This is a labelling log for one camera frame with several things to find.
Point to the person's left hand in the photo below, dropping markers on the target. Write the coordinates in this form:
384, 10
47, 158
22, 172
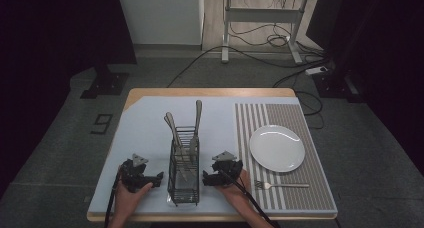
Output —
128, 199

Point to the dark curtain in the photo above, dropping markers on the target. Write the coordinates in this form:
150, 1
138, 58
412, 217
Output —
50, 38
383, 54

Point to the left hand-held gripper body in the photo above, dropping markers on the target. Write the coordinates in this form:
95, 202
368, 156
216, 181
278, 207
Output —
132, 174

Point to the person's right hand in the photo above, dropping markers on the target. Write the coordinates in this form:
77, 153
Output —
238, 189

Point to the wooden table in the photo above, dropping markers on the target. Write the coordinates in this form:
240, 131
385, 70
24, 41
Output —
200, 92

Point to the white round plate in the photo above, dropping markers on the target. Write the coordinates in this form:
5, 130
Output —
276, 148

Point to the white metal frame desk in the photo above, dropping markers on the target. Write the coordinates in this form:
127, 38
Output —
266, 15

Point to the light blue table mat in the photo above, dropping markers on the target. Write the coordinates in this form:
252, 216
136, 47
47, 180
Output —
146, 128

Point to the white power strip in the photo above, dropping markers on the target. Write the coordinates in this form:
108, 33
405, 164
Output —
316, 70

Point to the grey striped placemat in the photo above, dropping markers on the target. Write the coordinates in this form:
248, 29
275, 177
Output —
300, 196

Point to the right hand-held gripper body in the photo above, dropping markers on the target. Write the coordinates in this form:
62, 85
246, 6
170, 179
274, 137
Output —
228, 168

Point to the white cabinet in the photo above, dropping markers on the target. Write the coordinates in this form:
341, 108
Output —
160, 14

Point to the silver fork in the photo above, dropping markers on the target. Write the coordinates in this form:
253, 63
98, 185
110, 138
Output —
286, 185

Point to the long silver table knife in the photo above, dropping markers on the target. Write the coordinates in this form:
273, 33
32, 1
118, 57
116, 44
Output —
198, 114

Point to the black stand base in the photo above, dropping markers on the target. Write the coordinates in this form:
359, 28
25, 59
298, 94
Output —
336, 86
105, 83

